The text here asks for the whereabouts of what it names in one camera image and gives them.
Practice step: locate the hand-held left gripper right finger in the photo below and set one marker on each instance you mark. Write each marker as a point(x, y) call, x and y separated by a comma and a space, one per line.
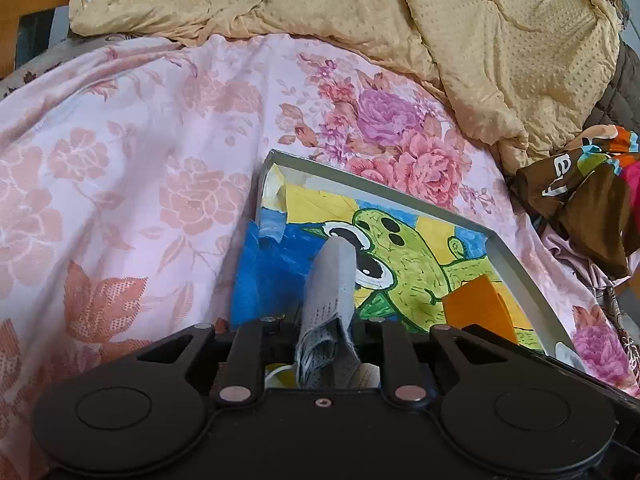
point(395, 355)

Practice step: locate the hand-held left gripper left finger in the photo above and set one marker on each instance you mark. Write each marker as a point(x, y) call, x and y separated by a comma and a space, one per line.
point(252, 350)

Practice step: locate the grey sock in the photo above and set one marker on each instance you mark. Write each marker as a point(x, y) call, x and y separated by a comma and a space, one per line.
point(330, 290)

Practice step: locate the cream perforated cloth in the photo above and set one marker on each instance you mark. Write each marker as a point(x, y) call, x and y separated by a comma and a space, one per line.
point(366, 376)

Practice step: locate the grey tray with frog drawing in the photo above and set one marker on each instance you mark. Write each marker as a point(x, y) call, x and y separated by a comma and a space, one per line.
point(425, 270)

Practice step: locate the orange block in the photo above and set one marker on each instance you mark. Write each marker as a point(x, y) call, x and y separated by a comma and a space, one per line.
point(475, 305)

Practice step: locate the pale pink cloth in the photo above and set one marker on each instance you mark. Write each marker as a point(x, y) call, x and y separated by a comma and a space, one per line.
point(552, 247)

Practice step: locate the pink floral bed sheet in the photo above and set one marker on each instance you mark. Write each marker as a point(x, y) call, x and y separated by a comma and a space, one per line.
point(125, 185)

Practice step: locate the brown floral cloth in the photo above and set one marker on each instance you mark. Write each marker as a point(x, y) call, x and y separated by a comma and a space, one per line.
point(615, 305)

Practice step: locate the brown colourful striped garment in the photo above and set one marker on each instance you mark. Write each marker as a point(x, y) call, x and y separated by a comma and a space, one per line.
point(590, 200)

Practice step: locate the yellow dotted blanket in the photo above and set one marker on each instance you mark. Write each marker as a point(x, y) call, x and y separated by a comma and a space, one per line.
point(350, 10)

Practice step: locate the brown quilted blanket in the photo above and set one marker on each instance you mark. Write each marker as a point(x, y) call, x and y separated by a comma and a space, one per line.
point(625, 90)

